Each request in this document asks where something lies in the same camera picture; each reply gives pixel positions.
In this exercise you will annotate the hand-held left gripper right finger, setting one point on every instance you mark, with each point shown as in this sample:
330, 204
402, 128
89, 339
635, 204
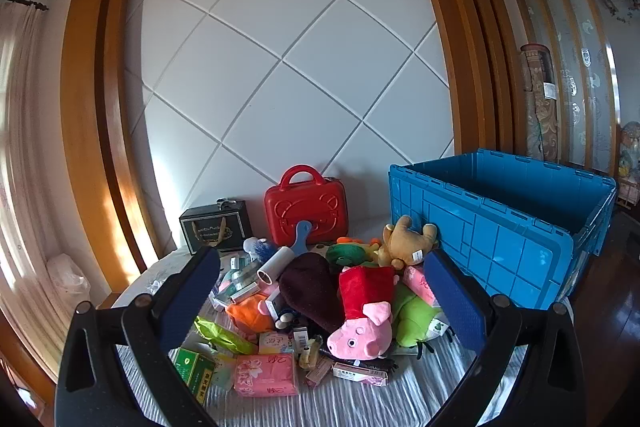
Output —
455, 302

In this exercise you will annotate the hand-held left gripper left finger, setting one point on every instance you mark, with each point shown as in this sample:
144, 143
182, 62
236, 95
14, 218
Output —
190, 292

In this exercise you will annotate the yellow-green plastic packet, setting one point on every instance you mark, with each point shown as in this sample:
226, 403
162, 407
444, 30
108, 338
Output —
225, 337

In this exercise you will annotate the blue plastic crate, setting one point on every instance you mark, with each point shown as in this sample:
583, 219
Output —
500, 247

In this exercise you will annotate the pink pig plush toy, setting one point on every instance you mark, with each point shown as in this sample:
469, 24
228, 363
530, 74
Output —
360, 332

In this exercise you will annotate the grey cloth covered desktop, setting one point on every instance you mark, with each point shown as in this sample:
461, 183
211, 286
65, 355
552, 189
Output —
350, 407

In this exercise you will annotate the pink patterned packet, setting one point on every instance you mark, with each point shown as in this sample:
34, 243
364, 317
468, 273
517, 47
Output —
417, 282

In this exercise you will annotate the light green plush toy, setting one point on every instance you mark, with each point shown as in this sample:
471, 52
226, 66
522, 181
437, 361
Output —
412, 317

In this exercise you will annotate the white and green box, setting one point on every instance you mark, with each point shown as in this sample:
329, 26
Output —
245, 292

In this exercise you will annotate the teal and white box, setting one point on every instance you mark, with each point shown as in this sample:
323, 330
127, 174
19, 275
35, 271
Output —
240, 265

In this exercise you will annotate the orange plush toy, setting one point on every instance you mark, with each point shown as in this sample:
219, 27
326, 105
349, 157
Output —
245, 312

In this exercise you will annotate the black gift box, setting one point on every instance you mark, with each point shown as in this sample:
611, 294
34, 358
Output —
215, 227

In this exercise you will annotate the brown bear plush toy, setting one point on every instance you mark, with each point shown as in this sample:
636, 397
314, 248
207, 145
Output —
405, 242

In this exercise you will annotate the green cardboard box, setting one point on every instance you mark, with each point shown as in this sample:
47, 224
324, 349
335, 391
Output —
195, 372

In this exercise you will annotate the blue and white fluffy brush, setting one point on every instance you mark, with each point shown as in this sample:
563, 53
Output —
260, 249

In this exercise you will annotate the small white box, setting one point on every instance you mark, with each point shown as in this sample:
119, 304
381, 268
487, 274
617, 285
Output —
274, 308

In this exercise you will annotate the pale green flat packet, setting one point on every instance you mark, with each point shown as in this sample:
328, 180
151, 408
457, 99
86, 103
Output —
223, 374

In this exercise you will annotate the small pink and white packet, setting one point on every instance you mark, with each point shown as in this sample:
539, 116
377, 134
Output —
274, 342

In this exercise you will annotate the pink flowered tissue pack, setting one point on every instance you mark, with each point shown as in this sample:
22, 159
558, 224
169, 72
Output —
265, 374

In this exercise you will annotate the green and yellow plush toy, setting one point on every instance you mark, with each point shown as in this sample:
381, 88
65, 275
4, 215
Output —
345, 255

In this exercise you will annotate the pink and white flat box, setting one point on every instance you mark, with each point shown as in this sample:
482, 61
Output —
360, 374

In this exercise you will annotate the maroon plush toy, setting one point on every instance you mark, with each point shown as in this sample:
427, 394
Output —
310, 287

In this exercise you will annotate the clear plastic bag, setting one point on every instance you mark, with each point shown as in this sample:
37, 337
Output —
67, 279

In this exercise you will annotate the cream small bottle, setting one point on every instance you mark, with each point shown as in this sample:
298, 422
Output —
310, 351

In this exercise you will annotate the red bear-face carry case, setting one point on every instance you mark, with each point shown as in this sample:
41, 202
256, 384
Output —
300, 212

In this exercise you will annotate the small pink-edged box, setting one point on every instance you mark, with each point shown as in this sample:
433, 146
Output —
318, 374

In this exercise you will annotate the rolled patterned carpet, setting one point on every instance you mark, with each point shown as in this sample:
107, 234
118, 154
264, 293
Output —
540, 117

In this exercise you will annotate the white sheer curtain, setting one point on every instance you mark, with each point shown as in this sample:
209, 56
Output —
25, 157

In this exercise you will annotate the dark curtain rod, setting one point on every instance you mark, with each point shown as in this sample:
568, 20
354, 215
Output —
25, 2

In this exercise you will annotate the wooden wall frame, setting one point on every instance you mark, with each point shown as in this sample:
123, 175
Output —
85, 107

